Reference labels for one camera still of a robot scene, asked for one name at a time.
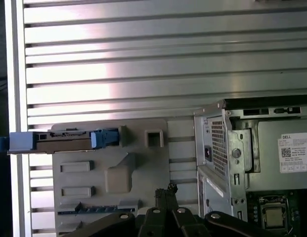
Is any grey parts rack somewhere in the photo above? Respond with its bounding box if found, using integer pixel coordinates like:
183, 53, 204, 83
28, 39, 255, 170
51, 118, 199, 237

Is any blue RAM stick on rack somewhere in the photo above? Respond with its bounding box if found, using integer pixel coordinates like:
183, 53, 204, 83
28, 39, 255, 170
57, 202, 140, 215

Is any grey power supply unit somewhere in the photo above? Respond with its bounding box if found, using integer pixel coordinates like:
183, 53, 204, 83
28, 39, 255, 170
244, 119, 307, 191

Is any silver CPU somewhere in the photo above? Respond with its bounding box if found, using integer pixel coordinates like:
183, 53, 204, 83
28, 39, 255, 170
264, 206, 285, 229

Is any green motherboard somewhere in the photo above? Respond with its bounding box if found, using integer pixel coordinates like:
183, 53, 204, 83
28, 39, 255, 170
246, 189, 307, 237

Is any black open PC case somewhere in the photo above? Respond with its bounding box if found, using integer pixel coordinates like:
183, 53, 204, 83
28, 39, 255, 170
193, 95, 307, 237

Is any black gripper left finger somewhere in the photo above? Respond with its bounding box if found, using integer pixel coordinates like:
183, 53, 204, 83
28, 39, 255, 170
65, 188, 172, 237

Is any white power supply label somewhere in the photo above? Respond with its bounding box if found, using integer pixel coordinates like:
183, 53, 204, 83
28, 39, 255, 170
277, 133, 307, 174

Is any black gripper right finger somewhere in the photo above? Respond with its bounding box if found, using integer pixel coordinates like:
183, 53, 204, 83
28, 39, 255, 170
168, 183, 276, 237

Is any metal CPU socket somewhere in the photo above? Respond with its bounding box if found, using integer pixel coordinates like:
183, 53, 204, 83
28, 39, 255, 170
258, 196, 290, 234

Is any hard disk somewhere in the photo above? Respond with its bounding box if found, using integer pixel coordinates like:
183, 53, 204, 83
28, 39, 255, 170
0, 126, 120, 156

